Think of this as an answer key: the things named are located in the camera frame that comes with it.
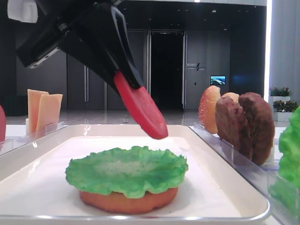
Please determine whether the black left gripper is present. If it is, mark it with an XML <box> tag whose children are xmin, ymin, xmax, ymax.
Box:
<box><xmin>16</xmin><ymin>0</ymin><xmax>143</xmax><ymax>93</ymax></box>

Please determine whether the red tomato slice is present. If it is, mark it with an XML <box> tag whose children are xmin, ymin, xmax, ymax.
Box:
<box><xmin>114</xmin><ymin>71</ymin><xmax>168</xmax><ymax>140</ymax></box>
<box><xmin>0</xmin><ymin>106</ymin><xmax>7</xmax><ymax>142</ymax></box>

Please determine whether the inner orange cheese slice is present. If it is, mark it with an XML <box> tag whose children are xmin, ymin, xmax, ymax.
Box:
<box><xmin>36</xmin><ymin>94</ymin><xmax>63</xmax><ymax>131</ymax></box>

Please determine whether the orange cheese slice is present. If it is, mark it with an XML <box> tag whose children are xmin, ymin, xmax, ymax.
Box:
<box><xmin>36</xmin><ymin>94</ymin><xmax>63</xmax><ymax>131</ymax></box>
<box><xmin>27</xmin><ymin>89</ymin><xmax>49</xmax><ymax>134</ymax></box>

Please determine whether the outer orange cheese slice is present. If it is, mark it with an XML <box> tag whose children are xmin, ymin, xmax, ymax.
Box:
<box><xmin>27</xmin><ymin>89</ymin><xmax>49</xmax><ymax>134</ymax></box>

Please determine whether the green lettuce leaf on bun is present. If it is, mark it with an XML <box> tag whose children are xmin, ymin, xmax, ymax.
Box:
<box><xmin>65</xmin><ymin>146</ymin><xmax>188</xmax><ymax>199</ymax></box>

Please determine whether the inner brown meat patty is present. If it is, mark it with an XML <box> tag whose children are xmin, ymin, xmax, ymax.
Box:
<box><xmin>215</xmin><ymin>96</ymin><xmax>253</xmax><ymax>160</ymax></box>

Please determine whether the brown meat patty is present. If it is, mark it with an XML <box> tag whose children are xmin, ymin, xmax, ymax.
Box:
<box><xmin>215</xmin><ymin>96</ymin><xmax>253</xmax><ymax>160</ymax></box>
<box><xmin>239</xmin><ymin>92</ymin><xmax>275</xmax><ymax>165</ymax></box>

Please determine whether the bun base under lettuce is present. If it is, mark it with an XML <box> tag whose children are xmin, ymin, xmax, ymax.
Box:
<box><xmin>79</xmin><ymin>187</ymin><xmax>178</xmax><ymax>215</ymax></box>

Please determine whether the outer brown meat patty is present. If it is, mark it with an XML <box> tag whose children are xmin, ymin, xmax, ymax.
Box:
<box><xmin>239</xmin><ymin>92</ymin><xmax>275</xmax><ymax>165</ymax></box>

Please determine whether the green lettuce leaf in holder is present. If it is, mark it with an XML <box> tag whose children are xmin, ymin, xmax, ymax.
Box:
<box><xmin>269</xmin><ymin>109</ymin><xmax>300</xmax><ymax>215</ymax></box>

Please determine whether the dark double door left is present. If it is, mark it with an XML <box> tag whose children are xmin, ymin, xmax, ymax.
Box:
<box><xmin>67</xmin><ymin>55</ymin><xmax>105</xmax><ymax>110</ymax></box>

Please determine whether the open dark doorway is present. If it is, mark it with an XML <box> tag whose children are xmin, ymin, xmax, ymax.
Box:
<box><xmin>150</xmin><ymin>31</ymin><xmax>184</xmax><ymax>112</ymax></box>

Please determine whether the inner sesame bun half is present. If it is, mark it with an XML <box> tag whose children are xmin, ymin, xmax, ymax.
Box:
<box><xmin>198</xmin><ymin>85</ymin><xmax>221</xmax><ymax>134</ymax></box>

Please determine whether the outer bun half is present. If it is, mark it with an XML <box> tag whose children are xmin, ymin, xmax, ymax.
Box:
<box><xmin>221</xmin><ymin>92</ymin><xmax>239</xmax><ymax>102</ymax></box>

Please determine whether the white rectangular metal tray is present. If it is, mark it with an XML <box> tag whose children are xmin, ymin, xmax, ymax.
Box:
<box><xmin>0</xmin><ymin>125</ymin><xmax>270</xmax><ymax>225</ymax></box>

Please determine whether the upper potted plant planter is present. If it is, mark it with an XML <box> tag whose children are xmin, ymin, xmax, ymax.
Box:
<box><xmin>269</xmin><ymin>87</ymin><xmax>292</xmax><ymax>105</ymax></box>

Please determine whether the potted plant planter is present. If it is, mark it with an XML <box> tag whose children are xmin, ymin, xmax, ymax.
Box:
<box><xmin>273</xmin><ymin>100</ymin><xmax>299</xmax><ymax>121</ymax></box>
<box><xmin>269</xmin><ymin>87</ymin><xmax>292</xmax><ymax>105</ymax></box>

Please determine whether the lower potted plant planter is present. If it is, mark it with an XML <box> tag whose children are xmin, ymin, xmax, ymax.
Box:
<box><xmin>273</xmin><ymin>100</ymin><xmax>299</xmax><ymax>121</ymax></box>

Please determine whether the small wall display screen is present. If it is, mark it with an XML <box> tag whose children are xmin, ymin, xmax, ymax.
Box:
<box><xmin>210</xmin><ymin>76</ymin><xmax>226</xmax><ymax>85</ymax></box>

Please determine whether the left clear acrylic rail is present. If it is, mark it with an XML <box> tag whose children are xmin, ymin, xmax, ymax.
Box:
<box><xmin>0</xmin><ymin>122</ymin><xmax>66</xmax><ymax>156</ymax></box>

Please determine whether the clear acrylic rail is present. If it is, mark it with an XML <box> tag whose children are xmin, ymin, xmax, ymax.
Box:
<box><xmin>0</xmin><ymin>122</ymin><xmax>66</xmax><ymax>156</ymax></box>
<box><xmin>191</xmin><ymin>123</ymin><xmax>300</xmax><ymax>225</ymax></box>

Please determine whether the right clear acrylic rail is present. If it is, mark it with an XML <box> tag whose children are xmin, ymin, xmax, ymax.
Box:
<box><xmin>191</xmin><ymin>123</ymin><xmax>300</xmax><ymax>225</ymax></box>

